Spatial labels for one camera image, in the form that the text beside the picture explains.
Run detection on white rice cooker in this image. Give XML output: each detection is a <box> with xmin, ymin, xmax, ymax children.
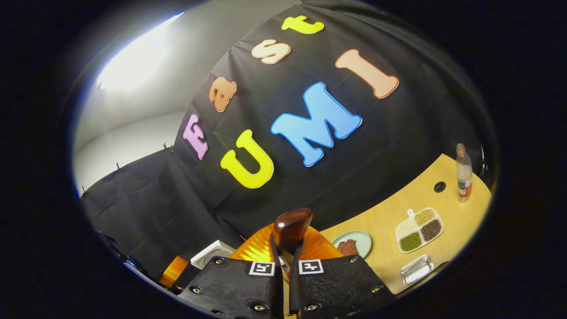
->
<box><xmin>190</xmin><ymin>240</ymin><xmax>237</xmax><ymax>271</ymax></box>

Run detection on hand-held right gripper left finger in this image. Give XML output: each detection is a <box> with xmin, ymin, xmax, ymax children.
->
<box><xmin>176</xmin><ymin>223</ymin><xmax>284</xmax><ymax>319</ymax></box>

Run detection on pale green plate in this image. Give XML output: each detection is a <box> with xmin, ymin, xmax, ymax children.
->
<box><xmin>331</xmin><ymin>230</ymin><xmax>373</xmax><ymax>260</ymax></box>

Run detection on large ceiling light panel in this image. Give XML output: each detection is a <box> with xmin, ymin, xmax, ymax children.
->
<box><xmin>95</xmin><ymin>11</ymin><xmax>186</xmax><ymax>93</ymax></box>

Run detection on brown meat piece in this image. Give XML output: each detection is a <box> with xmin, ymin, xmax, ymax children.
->
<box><xmin>337</xmin><ymin>239</ymin><xmax>359</xmax><ymax>257</ymax></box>

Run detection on white divided rice and bean dish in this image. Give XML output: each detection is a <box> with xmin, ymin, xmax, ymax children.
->
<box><xmin>395</xmin><ymin>207</ymin><xmax>444</xmax><ymax>254</ymax></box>

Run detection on black backdrop cloth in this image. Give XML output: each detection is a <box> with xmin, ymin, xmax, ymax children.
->
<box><xmin>80</xmin><ymin>0</ymin><xmax>499</xmax><ymax>284</ymax></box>

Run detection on dark brown wooden spoon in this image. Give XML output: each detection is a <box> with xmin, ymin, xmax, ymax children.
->
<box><xmin>272</xmin><ymin>207</ymin><xmax>314</xmax><ymax>273</ymax></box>

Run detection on clear plastic bottle red label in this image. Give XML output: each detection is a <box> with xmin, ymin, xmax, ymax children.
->
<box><xmin>455</xmin><ymin>143</ymin><xmax>474</xmax><ymax>203</ymax></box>

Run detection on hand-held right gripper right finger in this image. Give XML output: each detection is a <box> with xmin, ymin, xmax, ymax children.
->
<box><xmin>289</xmin><ymin>226</ymin><xmax>396</xmax><ymax>319</ymax></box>

